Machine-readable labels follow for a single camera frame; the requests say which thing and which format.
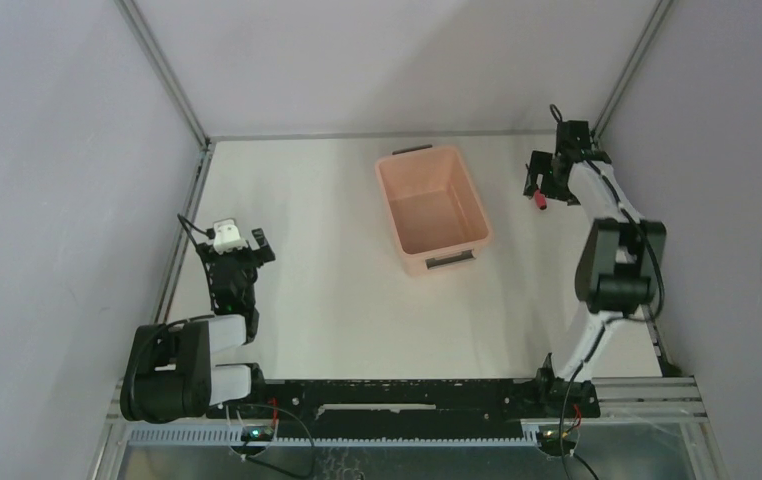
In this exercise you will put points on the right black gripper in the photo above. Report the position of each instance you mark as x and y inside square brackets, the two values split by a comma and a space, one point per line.
[541, 163]

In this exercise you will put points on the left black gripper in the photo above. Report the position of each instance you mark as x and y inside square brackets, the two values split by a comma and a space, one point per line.
[238, 258]

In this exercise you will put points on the red black screwdriver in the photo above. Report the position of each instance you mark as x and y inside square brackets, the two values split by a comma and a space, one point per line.
[532, 190]

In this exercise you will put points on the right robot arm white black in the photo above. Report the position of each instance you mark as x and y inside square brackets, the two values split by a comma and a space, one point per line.
[618, 271]

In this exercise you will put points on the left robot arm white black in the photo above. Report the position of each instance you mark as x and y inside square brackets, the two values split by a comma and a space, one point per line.
[172, 372]

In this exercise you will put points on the pink plastic bin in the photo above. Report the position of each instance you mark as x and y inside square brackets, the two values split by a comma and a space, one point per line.
[435, 211]

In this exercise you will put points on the left controller circuit board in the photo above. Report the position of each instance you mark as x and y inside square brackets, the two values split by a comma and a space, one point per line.
[257, 434]

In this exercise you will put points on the controller circuit board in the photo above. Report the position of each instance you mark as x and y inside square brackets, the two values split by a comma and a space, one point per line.
[555, 444]
[257, 434]

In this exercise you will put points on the right controller circuit board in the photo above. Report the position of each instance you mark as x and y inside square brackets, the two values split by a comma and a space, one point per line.
[555, 444]

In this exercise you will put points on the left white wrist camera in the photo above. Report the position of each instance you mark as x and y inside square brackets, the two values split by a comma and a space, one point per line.
[227, 237]

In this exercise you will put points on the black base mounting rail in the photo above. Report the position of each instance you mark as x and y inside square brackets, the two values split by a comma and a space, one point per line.
[432, 408]

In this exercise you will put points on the perforated metal cable tray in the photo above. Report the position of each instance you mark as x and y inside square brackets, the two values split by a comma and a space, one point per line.
[223, 435]

